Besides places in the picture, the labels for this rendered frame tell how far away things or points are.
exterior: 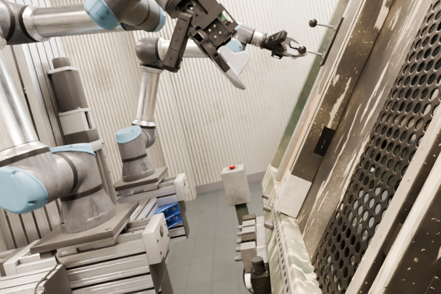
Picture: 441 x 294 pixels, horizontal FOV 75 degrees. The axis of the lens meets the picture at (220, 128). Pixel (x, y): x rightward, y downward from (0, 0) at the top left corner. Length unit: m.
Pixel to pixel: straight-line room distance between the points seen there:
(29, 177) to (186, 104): 3.66
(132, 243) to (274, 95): 3.69
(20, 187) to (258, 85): 3.81
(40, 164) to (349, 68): 0.85
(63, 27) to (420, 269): 0.84
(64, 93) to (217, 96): 3.29
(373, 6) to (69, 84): 1.00
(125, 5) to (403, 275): 0.60
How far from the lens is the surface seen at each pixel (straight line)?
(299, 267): 0.73
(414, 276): 0.38
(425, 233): 0.36
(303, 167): 0.93
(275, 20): 4.48
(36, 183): 0.77
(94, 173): 0.90
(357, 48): 0.94
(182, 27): 0.58
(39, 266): 1.01
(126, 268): 0.91
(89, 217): 0.89
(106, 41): 4.68
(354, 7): 1.36
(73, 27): 0.85
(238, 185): 1.51
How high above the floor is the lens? 1.30
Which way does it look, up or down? 5 degrees down
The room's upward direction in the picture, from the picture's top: 13 degrees counter-clockwise
